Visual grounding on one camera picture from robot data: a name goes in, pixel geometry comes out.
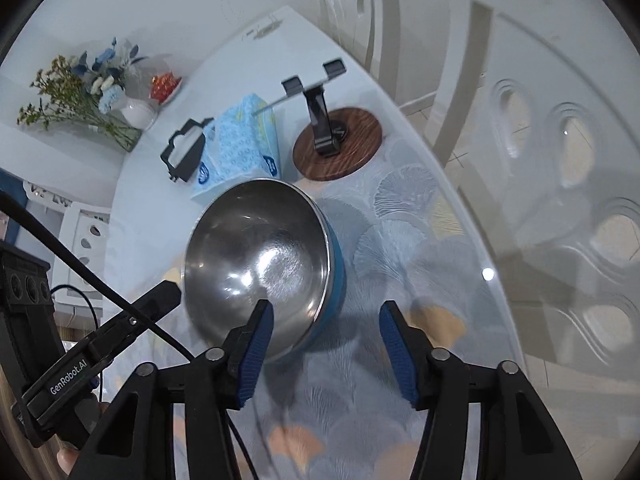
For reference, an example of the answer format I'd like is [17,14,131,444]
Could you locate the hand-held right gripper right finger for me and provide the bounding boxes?
[378,300,583,480]

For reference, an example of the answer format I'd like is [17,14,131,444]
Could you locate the flower bouquet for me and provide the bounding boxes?
[17,37,151,153]

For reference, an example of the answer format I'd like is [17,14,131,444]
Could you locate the black plastic bracket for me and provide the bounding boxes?
[160,116,217,184]

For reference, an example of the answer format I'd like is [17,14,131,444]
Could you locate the thin black cable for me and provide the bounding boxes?
[50,285,107,396]

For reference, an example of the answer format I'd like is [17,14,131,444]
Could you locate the blue steel bowl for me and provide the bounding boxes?
[182,178,346,363]

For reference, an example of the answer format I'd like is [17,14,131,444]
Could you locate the person's left hand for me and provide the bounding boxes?
[56,446,83,478]

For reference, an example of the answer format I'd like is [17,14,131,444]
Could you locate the thick black cable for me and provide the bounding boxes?
[0,192,261,480]

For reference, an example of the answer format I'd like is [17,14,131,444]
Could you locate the fan pattern tablecloth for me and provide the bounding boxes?
[105,132,526,480]

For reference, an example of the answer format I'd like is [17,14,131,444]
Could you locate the blue tissue pack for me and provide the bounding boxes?
[191,94,282,206]

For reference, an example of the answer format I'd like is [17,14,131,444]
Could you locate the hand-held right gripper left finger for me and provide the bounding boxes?
[67,299,275,480]

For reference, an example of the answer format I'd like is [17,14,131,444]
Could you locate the phone stand with wooden base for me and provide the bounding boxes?
[255,59,384,181]

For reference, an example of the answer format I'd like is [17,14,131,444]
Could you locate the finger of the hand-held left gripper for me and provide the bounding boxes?
[97,281,182,343]

